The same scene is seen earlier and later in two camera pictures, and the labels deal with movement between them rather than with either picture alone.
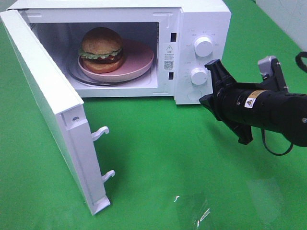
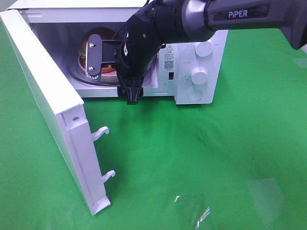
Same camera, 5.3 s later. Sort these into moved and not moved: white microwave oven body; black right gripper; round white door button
Moved: black right gripper
Not moved: white microwave oven body; round white door button
